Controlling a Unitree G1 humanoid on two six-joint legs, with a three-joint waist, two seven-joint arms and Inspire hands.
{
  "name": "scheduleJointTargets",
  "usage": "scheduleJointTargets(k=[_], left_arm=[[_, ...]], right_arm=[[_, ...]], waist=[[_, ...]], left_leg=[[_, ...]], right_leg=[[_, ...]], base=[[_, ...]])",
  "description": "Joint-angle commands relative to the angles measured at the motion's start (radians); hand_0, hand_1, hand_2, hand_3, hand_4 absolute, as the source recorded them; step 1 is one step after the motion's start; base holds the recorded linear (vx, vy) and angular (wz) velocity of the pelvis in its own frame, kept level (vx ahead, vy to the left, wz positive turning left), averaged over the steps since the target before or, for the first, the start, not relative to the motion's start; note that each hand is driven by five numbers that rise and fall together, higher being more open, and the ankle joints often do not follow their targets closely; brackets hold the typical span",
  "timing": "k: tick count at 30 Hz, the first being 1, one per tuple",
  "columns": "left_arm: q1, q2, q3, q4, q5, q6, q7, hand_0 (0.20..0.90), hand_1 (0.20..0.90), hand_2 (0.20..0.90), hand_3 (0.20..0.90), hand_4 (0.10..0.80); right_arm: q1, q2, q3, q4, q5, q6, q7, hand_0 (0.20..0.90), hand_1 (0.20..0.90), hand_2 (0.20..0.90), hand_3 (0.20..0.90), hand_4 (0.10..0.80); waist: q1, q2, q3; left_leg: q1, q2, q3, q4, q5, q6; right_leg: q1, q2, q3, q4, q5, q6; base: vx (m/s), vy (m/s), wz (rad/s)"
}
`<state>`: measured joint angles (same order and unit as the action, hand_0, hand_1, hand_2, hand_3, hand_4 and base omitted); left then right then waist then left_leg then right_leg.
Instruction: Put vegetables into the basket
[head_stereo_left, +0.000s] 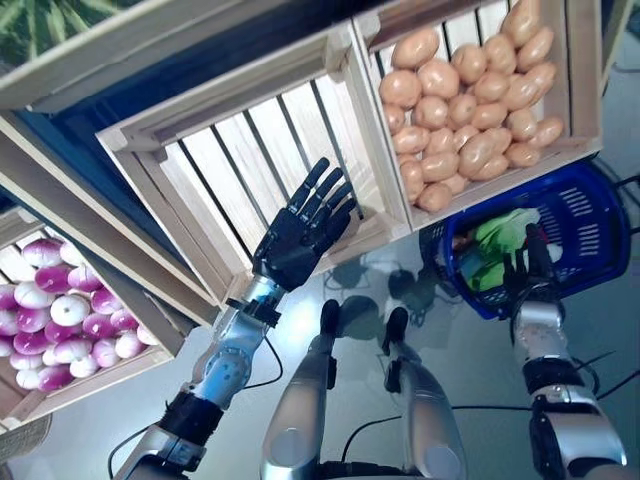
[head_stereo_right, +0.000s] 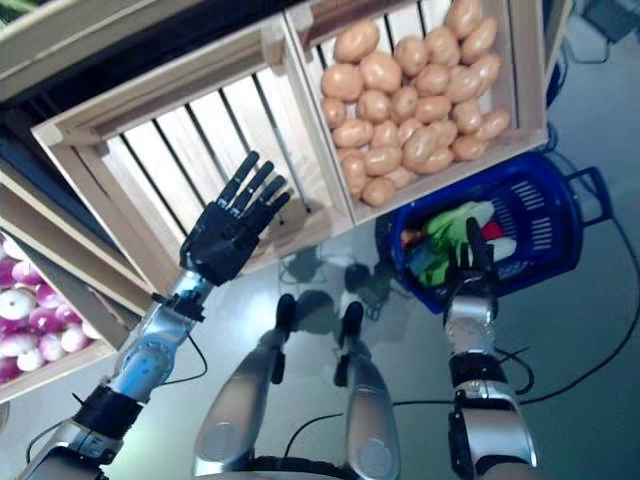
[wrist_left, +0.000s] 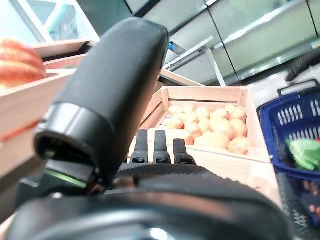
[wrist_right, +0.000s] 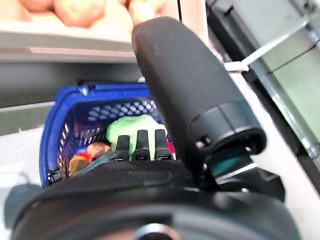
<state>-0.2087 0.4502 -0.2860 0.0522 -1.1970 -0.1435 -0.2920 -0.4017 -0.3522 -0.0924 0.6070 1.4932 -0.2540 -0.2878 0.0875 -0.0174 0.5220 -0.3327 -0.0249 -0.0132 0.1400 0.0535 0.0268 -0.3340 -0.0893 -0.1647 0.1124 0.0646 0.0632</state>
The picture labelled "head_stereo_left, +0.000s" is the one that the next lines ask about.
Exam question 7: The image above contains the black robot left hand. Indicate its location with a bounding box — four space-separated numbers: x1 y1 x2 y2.
251 156 358 292

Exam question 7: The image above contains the long black floor cable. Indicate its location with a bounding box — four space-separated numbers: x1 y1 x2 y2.
594 369 640 401

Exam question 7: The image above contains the wooden slatted crate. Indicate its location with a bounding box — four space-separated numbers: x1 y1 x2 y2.
94 22 414 311
352 0 606 234

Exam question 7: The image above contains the green striped pumpkin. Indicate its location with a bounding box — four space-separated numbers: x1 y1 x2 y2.
0 0 131 64

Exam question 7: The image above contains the dark robot waist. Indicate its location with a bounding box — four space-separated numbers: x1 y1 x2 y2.
309 459 416 480

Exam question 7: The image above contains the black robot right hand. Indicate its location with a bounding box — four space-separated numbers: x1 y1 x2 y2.
502 222 564 306

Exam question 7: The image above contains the wooden display shelf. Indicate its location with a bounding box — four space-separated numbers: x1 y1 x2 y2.
0 0 636 351

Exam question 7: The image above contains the wide wooden produce crate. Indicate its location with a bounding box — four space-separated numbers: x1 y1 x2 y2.
0 0 381 114

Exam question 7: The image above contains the blue plastic shopping basket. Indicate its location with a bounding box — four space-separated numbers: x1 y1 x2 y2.
419 162 632 321

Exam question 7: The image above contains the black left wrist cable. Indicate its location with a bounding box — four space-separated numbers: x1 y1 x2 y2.
239 334 285 391

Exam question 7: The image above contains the wooden onion crate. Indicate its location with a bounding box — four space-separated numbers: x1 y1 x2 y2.
0 207 176 434

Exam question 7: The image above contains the black basket pull handle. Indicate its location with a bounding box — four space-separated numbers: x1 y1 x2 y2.
615 174 640 206

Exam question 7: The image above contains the woven wicker basket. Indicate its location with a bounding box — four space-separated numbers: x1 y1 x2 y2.
0 414 54 459

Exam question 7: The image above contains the black object at left edge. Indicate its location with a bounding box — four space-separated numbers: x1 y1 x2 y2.
382 307 469 480

